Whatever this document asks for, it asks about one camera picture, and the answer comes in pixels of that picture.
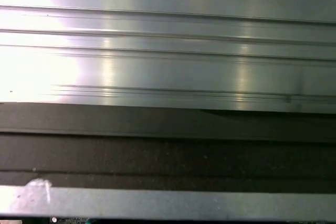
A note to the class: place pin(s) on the black PC case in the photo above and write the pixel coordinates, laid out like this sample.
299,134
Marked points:
168,155

